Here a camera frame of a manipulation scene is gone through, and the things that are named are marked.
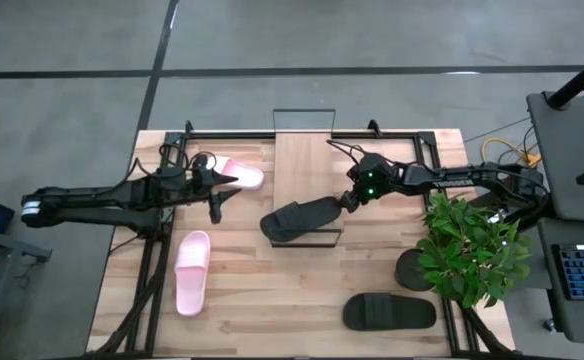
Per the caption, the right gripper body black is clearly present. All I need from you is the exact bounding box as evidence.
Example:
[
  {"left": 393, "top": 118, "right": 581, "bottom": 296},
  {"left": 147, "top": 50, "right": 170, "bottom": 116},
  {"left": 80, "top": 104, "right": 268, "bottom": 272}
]
[{"left": 344, "top": 167, "right": 380, "bottom": 205}]

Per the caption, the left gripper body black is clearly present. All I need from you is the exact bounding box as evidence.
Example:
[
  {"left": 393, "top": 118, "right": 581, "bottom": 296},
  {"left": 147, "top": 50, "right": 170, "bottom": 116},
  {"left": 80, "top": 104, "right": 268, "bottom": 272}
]
[{"left": 181, "top": 166, "right": 219, "bottom": 205}]

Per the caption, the pink rubber slide sandal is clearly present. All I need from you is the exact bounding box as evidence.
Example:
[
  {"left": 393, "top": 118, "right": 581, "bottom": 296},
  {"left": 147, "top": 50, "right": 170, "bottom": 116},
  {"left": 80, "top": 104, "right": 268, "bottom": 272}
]
[
  {"left": 215, "top": 155, "right": 265, "bottom": 192},
  {"left": 173, "top": 230, "right": 212, "bottom": 318}
]

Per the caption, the black rubber slide sandal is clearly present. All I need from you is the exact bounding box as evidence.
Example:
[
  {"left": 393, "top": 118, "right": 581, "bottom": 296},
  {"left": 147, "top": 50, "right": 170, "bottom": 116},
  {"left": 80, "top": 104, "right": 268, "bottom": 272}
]
[
  {"left": 259, "top": 195, "right": 345, "bottom": 244},
  {"left": 342, "top": 292, "right": 438, "bottom": 332}
]

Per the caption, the black round plant pot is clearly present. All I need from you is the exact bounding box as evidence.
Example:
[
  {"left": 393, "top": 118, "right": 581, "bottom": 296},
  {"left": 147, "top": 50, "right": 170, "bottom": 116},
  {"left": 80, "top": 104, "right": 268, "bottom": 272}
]
[{"left": 394, "top": 247, "right": 436, "bottom": 293}]

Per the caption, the green leafy artificial plant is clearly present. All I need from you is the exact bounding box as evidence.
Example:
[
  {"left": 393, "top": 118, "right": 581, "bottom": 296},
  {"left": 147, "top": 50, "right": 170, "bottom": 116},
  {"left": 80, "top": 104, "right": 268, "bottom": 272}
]
[{"left": 415, "top": 191, "right": 535, "bottom": 310}]

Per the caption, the grey desk top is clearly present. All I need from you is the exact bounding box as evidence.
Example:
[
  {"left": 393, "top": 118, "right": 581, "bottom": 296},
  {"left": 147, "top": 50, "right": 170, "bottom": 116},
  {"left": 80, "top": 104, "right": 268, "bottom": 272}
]
[
  {"left": 536, "top": 216, "right": 584, "bottom": 347},
  {"left": 525, "top": 90, "right": 584, "bottom": 224}
]

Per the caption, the grey metal stand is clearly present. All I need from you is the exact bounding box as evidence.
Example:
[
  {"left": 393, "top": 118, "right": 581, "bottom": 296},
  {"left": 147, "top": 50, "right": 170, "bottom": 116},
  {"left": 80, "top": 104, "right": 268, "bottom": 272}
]
[{"left": 0, "top": 224, "right": 54, "bottom": 360}]

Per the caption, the black round pole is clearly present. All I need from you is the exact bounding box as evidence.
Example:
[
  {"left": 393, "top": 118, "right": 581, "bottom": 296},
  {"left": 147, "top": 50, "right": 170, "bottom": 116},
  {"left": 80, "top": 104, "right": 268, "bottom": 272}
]
[{"left": 545, "top": 46, "right": 584, "bottom": 111}]

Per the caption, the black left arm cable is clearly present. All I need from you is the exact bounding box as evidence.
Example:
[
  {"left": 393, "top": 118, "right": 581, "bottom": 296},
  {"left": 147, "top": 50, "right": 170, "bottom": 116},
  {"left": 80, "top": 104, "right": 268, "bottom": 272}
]
[{"left": 158, "top": 141, "right": 209, "bottom": 177}]

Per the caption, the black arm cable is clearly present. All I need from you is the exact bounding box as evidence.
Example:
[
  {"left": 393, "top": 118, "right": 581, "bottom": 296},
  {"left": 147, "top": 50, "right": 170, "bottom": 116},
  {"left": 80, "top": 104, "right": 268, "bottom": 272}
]
[
  {"left": 158, "top": 141, "right": 209, "bottom": 177},
  {"left": 326, "top": 138, "right": 369, "bottom": 162}
]

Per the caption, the black aluminium table frame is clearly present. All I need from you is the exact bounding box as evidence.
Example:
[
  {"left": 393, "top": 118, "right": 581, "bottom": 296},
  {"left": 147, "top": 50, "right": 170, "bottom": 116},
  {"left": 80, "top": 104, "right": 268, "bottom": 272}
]
[{"left": 85, "top": 119, "right": 519, "bottom": 359}]

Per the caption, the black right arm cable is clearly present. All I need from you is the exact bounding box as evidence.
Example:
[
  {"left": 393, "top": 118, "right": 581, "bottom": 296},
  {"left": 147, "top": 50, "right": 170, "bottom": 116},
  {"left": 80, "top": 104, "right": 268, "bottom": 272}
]
[{"left": 326, "top": 138, "right": 369, "bottom": 162}]

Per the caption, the black frame wooden shelf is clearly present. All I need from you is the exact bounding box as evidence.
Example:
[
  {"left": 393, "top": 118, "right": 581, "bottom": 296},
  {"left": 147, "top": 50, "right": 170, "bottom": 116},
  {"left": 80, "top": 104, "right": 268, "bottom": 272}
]
[{"left": 270, "top": 108, "right": 344, "bottom": 249}]

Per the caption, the yellow cable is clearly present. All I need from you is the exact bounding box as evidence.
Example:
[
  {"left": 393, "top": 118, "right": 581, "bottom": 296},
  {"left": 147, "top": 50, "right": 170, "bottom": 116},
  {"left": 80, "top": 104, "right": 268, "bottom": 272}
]
[{"left": 481, "top": 136, "right": 542, "bottom": 169}]

